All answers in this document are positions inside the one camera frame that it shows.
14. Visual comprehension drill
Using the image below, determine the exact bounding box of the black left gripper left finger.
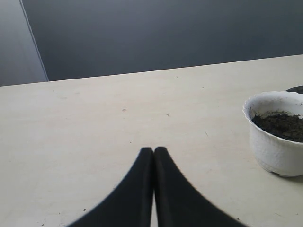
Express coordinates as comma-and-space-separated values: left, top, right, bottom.
70, 148, 153, 227

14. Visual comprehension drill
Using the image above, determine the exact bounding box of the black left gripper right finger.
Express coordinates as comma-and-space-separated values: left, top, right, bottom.
154, 147, 245, 227

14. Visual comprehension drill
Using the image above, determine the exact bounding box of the white scalloped plastic pot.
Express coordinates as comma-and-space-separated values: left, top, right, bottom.
243, 91, 303, 177

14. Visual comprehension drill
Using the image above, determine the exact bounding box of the dark potting soil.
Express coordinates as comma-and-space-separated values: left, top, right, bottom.
252, 112, 303, 142

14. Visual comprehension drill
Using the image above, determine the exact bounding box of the round steel plate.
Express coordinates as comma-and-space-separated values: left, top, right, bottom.
286, 85, 303, 94

